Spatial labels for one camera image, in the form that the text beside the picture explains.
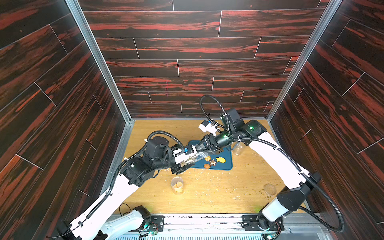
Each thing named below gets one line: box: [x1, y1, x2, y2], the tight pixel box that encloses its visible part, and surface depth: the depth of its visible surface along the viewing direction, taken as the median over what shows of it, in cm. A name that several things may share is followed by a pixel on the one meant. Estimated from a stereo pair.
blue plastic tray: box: [189, 140, 233, 171], surface depth 96 cm
